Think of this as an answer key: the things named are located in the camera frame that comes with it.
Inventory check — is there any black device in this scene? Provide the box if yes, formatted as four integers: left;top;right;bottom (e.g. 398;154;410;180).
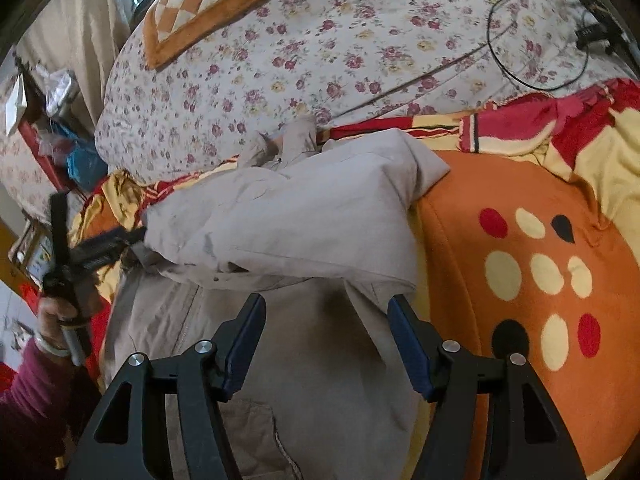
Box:
571;0;630;55

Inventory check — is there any beige jacket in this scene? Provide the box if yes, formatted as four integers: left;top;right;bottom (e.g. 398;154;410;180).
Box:
99;114;452;480

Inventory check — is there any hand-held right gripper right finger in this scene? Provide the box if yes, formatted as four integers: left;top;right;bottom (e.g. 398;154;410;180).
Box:
387;294;587;480

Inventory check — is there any person's left hand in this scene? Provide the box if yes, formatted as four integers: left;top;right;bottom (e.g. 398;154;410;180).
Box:
38;294;77;350

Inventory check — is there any floral quilt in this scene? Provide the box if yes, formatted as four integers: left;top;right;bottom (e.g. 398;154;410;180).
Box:
94;0;628;187

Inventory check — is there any orange spotted blanket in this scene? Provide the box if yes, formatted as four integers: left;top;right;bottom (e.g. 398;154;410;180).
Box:
66;79;640;480

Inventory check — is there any orange checkered cushion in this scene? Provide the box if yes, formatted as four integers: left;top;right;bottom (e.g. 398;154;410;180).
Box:
142;0;279;72

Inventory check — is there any beige curtain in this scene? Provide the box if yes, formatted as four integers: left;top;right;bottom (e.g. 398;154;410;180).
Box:
14;0;135;133

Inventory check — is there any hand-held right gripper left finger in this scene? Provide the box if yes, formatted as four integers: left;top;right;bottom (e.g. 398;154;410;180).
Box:
65;293;266;480

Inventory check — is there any black cable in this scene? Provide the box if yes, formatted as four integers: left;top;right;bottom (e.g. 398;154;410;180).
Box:
345;0;601;114

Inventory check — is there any red cabinet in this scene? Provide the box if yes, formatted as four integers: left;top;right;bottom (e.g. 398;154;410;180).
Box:
19;119;78;197

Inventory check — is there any blue plastic bag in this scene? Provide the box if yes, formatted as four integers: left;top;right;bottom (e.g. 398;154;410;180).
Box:
66;139;109;180

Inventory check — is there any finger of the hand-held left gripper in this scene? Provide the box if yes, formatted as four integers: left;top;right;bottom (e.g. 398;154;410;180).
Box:
70;226;149;271

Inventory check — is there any clear plastic bag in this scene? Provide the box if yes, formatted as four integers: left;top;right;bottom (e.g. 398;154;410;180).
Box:
42;69;82;112

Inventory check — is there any framed picture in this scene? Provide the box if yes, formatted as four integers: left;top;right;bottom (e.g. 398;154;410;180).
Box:
9;220;53;288

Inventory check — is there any white bracelet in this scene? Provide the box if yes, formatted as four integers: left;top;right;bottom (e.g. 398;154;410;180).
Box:
34;332;72;359

